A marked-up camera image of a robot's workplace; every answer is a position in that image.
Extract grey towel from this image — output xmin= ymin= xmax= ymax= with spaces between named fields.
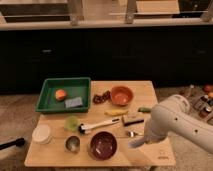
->
xmin=129 ymin=137 xmax=146 ymax=148

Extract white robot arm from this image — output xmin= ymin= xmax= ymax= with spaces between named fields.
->
xmin=144 ymin=95 xmax=213 ymax=154

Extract orange bowl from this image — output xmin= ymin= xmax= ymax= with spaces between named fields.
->
xmin=110 ymin=86 xmax=134 ymax=106

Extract dark red bowl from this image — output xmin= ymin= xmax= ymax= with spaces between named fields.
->
xmin=89 ymin=131 xmax=117 ymax=160

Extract yellow banana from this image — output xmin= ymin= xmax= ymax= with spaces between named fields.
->
xmin=105 ymin=109 xmax=128 ymax=116

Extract green plastic tray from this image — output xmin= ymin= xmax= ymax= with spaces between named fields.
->
xmin=36 ymin=77 xmax=91 ymax=114

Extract grey sponge in tray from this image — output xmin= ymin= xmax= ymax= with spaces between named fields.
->
xmin=65 ymin=97 xmax=83 ymax=108

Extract brown black brush block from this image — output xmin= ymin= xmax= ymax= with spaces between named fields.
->
xmin=122 ymin=114 xmax=144 ymax=126

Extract green chili pepper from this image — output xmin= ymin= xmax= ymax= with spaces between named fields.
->
xmin=138 ymin=107 xmax=151 ymax=113

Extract orange peach fruit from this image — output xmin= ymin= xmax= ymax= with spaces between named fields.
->
xmin=55 ymin=89 xmax=67 ymax=101

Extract green plastic cup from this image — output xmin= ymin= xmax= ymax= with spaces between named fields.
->
xmin=64 ymin=116 xmax=78 ymax=132

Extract wooden table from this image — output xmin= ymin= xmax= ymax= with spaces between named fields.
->
xmin=24 ymin=80 xmax=177 ymax=168

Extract metal fork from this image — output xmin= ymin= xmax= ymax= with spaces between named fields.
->
xmin=126 ymin=131 xmax=144 ymax=138

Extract small metal cup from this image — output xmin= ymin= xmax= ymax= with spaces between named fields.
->
xmin=65 ymin=136 xmax=80 ymax=153

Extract bottles on floor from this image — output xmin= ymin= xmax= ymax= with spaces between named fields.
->
xmin=181 ymin=83 xmax=213 ymax=127

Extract white black handled tool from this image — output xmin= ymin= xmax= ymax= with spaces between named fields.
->
xmin=78 ymin=118 xmax=120 ymax=134

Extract black handle on floor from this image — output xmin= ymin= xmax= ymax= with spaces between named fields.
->
xmin=0 ymin=138 xmax=25 ymax=150

